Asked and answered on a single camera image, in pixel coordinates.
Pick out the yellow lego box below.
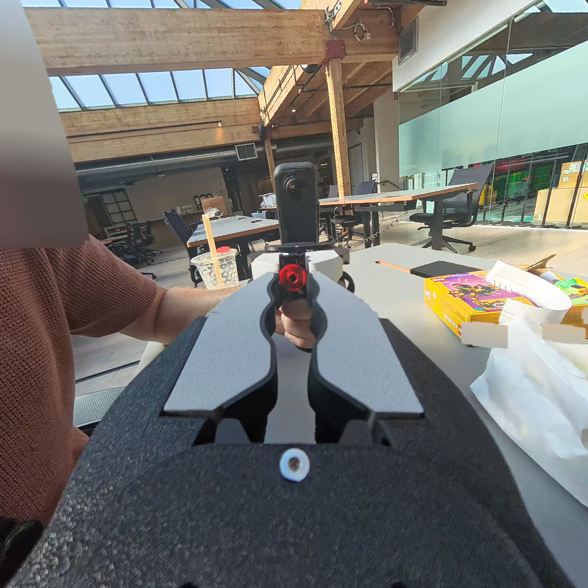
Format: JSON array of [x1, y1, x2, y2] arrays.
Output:
[[423, 270, 588, 340]]

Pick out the crumpled white paper bag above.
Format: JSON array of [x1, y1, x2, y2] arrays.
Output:
[[469, 258, 588, 510]]

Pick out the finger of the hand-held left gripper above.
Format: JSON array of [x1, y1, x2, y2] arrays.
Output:
[[307, 252, 345, 285], [250, 253, 282, 282]]

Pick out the patterned plastic drink cup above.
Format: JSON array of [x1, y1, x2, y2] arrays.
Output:
[[190, 248, 240, 291]]

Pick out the black lego bar coloured studs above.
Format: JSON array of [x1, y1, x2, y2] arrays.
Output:
[[277, 252, 308, 305]]

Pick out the grey mesh chair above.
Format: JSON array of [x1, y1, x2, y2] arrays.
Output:
[[73, 385, 126, 429]]

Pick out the black desk inlay pad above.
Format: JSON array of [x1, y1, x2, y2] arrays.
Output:
[[410, 260, 484, 280]]

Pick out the person's left hand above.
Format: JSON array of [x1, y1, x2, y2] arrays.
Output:
[[275, 303, 319, 351]]

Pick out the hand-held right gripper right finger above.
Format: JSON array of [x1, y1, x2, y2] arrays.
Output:
[[307, 271, 425, 445]]

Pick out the grey desk orange edge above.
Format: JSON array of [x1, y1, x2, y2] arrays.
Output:
[[318, 182, 480, 252], [186, 215, 282, 282]]

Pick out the person's left forearm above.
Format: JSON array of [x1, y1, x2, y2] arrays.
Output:
[[120, 285, 249, 344]]

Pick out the large cardboard box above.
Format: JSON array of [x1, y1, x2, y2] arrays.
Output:
[[558, 161, 588, 189], [533, 187, 580, 227]]

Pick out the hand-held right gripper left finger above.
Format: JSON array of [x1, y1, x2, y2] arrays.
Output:
[[163, 271, 278, 444]]

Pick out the wooden pillar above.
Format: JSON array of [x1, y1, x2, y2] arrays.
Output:
[[324, 39, 353, 199]]

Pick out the wall air vent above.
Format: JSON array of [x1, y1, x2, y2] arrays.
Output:
[[398, 17, 420, 66]]

